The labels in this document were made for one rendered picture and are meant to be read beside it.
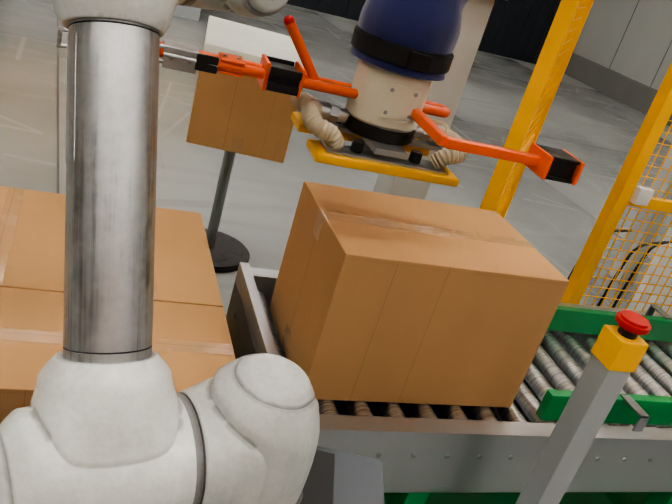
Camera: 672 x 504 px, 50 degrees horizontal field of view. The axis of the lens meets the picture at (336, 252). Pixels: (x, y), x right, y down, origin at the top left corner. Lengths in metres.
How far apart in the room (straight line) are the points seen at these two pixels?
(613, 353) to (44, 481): 1.10
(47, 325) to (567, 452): 1.22
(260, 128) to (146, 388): 2.18
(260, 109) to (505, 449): 1.66
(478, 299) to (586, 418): 0.37
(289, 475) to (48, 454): 0.29
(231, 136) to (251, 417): 2.15
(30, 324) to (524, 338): 1.21
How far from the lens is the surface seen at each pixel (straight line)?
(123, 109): 0.84
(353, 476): 1.30
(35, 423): 0.87
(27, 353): 1.76
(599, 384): 1.59
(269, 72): 1.55
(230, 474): 0.90
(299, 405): 0.90
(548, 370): 2.33
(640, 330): 1.54
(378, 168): 1.56
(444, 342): 1.79
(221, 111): 2.92
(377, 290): 1.63
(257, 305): 1.95
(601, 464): 2.10
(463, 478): 1.89
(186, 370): 1.77
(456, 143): 1.46
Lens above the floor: 1.59
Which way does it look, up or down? 25 degrees down
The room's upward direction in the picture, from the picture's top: 17 degrees clockwise
